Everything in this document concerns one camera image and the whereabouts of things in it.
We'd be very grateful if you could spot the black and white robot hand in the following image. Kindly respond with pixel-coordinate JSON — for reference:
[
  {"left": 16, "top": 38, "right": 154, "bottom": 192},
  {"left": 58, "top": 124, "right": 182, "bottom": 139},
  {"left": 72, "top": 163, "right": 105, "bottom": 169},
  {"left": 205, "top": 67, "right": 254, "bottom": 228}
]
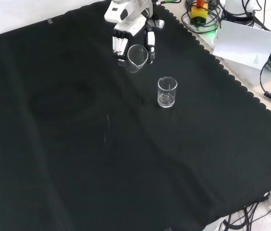
[{"left": 112, "top": 13, "right": 165, "bottom": 66}]

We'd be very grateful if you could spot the clear glass beaker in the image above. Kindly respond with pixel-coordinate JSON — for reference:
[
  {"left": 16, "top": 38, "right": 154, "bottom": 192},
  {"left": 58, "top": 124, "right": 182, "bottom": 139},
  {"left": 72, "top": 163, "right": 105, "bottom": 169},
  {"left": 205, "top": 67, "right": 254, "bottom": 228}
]
[
  {"left": 157, "top": 76, "right": 178, "bottom": 109},
  {"left": 126, "top": 44, "right": 149, "bottom": 74}
]

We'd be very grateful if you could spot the yellow stop button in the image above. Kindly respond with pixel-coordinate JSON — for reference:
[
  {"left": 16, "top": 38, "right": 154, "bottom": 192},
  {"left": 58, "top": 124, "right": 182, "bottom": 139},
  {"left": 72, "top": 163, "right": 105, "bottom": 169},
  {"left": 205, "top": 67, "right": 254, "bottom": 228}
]
[{"left": 190, "top": 0, "right": 209, "bottom": 25}]

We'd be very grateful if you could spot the pale board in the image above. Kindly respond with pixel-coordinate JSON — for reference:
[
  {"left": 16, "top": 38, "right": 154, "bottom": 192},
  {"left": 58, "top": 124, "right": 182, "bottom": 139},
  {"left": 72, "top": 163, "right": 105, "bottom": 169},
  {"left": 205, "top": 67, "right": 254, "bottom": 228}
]
[{"left": 212, "top": 20, "right": 271, "bottom": 71}]

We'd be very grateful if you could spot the black bench cloth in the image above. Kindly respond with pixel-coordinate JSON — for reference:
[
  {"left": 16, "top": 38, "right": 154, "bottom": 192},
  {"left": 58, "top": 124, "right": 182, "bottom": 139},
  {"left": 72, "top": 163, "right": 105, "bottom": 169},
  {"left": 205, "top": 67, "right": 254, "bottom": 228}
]
[{"left": 0, "top": 0, "right": 271, "bottom": 231}]

